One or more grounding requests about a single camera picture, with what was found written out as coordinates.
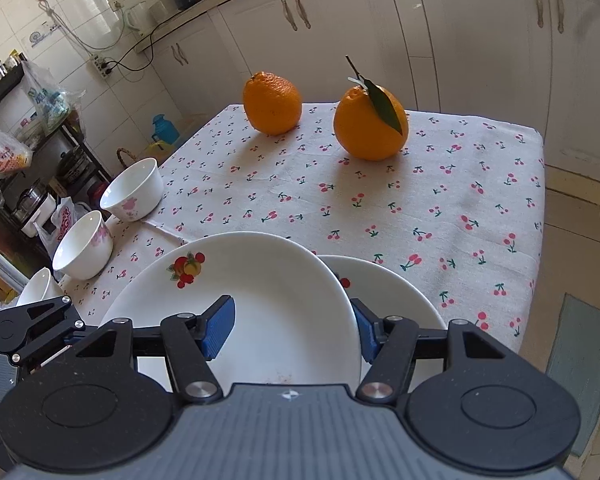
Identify white floral bowl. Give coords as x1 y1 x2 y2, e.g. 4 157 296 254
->
17 268 65 307
53 210 114 281
99 157 164 222

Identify white floral plate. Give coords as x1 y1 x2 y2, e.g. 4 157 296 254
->
104 232 362 389
311 255 444 390

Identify white kitchen cabinets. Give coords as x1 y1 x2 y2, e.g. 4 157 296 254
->
140 0 600 181

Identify black metal shelf rack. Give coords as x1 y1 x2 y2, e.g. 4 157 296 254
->
0 55 111 289

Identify cherry print tablecloth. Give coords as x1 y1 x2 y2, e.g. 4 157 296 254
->
61 103 545 350

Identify yellow oil bottle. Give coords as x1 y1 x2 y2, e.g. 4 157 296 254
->
137 141 175 165

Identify green floor mat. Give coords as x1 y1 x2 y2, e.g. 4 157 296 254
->
546 294 600 456

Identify wicker basket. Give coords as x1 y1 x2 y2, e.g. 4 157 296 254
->
116 148 137 169

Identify blue thermos jug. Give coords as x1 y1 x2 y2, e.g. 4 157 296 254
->
151 114 180 145

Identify orange with green leaf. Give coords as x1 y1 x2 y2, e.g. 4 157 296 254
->
332 56 408 162

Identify bumpy orange without leaf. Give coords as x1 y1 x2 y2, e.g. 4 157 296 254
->
242 72 302 136

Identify white electric kettle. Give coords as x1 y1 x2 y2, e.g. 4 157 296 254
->
125 1 155 37

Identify white rice cooker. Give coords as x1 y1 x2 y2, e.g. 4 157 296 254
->
149 0 180 24

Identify white wall power strip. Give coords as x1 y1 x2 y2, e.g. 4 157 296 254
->
91 54 112 79

